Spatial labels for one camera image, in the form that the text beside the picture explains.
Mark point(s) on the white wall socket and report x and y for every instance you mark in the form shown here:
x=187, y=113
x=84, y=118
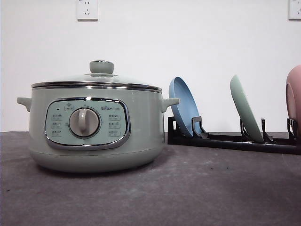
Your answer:
x=86, y=10
x=294, y=9

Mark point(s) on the white wall socket left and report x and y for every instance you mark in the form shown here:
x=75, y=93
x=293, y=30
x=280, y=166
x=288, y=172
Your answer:
x=86, y=10

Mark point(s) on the pink plate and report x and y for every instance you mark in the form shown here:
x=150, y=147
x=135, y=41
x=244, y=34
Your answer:
x=293, y=98

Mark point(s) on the green plate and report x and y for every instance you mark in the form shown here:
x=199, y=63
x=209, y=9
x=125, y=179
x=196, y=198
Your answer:
x=246, y=110

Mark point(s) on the black dish rack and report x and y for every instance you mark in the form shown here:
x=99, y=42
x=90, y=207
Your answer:
x=288, y=145

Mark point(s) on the green electric steamer pot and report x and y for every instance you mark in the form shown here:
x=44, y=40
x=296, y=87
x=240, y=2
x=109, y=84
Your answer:
x=96, y=130

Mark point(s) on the blue plate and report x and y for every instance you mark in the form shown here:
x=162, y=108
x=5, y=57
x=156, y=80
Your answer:
x=187, y=107

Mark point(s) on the glass steamer lid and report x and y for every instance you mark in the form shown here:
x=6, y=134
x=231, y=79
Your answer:
x=101, y=76

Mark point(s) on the white wall socket right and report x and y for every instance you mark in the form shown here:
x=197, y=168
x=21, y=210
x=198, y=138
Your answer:
x=294, y=9

